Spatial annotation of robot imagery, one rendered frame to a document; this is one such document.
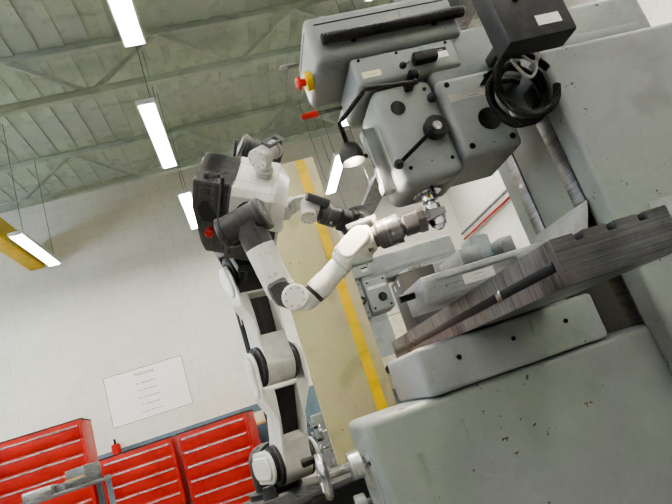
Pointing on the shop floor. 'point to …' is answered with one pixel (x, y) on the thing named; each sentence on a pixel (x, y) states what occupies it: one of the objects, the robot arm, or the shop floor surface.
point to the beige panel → (332, 323)
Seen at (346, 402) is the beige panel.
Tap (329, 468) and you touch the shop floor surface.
